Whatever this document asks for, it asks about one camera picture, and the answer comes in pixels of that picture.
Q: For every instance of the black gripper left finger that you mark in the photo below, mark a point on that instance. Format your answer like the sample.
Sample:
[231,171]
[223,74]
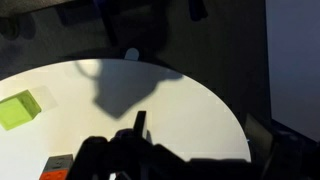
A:
[98,159]

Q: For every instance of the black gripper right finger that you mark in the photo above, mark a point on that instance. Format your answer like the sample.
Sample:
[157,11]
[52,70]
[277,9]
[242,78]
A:
[156,162]

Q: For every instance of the orange block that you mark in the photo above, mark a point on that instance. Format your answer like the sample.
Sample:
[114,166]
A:
[57,167]

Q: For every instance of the green block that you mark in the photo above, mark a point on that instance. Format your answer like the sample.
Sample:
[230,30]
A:
[18,109]

